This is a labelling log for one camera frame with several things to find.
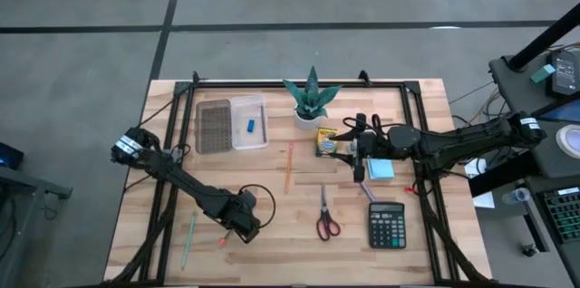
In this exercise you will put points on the black table clamp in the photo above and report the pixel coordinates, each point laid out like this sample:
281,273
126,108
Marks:
196,77
364,77

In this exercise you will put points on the dark grey table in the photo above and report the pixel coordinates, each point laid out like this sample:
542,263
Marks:
27,181

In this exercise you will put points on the tablet with blue screen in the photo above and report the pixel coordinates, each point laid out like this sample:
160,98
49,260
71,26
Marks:
564,112

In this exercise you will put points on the black aluminium table frame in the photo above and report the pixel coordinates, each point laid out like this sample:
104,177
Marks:
294,84

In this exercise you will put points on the brown pencil with orange end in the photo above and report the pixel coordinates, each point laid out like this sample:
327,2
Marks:
222,242

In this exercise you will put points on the black caster wheel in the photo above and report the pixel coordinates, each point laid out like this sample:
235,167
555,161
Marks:
529,250

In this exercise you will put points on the white round device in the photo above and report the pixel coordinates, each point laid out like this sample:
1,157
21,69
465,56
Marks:
562,136

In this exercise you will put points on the red clip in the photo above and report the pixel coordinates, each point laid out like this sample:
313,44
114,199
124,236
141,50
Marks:
410,189

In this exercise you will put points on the dark grey pencil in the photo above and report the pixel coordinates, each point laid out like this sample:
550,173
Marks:
263,122

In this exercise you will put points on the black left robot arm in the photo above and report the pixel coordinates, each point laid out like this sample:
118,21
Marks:
181,179

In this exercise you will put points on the dark keyboard shelf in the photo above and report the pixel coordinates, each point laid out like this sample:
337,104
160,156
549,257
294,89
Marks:
539,233

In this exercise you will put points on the purple pen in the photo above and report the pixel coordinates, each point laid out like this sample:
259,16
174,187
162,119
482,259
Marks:
368,192

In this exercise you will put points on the yellow green crayon box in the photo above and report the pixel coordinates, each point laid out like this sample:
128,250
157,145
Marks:
326,143

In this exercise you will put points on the blue eraser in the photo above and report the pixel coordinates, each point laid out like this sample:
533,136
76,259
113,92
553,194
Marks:
250,126

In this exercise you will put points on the clear water bottle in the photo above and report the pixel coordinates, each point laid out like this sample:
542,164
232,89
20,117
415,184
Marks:
516,195

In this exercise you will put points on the white paper sheet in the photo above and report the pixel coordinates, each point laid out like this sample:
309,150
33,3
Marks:
485,201

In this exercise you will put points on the black power adapter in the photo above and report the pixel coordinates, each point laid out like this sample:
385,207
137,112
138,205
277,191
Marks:
564,73

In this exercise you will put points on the black keyboard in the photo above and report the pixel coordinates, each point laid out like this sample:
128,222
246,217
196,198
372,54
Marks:
564,215

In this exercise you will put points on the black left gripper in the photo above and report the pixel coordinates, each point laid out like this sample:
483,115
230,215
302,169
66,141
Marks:
240,220

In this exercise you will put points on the teal cloth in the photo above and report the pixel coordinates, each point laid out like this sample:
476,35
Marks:
383,170

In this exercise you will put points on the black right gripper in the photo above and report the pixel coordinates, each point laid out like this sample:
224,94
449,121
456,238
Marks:
371,145

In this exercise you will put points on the white power block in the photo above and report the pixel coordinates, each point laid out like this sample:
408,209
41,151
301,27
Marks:
475,166

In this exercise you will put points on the light green pencil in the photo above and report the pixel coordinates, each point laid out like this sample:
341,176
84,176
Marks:
189,239

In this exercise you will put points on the green succulent plant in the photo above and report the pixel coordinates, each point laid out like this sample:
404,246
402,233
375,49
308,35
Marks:
312,93

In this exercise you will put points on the black device with blue light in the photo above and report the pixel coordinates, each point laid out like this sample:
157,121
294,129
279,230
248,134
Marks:
11,156

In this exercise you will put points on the clear plastic storage box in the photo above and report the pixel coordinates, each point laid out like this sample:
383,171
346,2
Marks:
249,136

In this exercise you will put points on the black desk calculator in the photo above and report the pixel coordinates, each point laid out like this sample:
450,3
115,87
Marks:
386,229

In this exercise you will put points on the red and black scissors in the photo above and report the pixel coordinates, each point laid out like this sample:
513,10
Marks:
324,211

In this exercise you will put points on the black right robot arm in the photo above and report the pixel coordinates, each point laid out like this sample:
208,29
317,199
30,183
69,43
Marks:
453,143

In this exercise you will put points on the white round plant pot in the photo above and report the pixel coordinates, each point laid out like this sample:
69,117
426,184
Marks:
304,124

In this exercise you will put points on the black pole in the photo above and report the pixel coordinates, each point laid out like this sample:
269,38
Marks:
544,39

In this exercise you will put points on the dark grey side desk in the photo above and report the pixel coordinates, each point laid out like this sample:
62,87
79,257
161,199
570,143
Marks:
521,98

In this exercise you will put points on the small teal box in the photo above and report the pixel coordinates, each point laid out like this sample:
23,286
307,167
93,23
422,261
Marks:
543,73

